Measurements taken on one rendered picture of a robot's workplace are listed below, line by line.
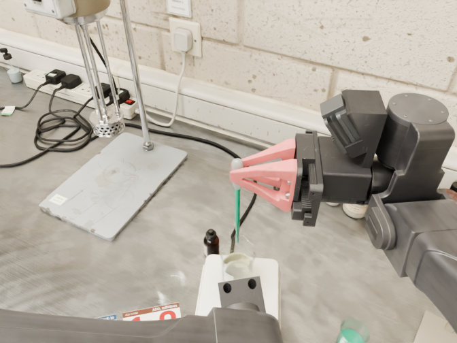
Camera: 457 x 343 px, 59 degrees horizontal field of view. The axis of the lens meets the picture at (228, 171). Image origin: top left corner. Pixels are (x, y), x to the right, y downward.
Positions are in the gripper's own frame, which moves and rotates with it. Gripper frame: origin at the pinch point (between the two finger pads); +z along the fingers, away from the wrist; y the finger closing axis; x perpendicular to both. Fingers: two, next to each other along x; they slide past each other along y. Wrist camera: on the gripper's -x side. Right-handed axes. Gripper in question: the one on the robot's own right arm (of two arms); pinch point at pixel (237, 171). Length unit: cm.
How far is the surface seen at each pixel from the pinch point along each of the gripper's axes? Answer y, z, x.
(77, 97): -60, 50, 30
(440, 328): 0.8, -33.7, 31.0
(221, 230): -16.9, 4.1, 31.9
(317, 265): -10.1, -14.7, 31.8
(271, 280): -0.5, -5.7, 23.0
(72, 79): -63, 52, 26
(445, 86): -37, -37, 8
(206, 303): 4.4, 4.0, 23.0
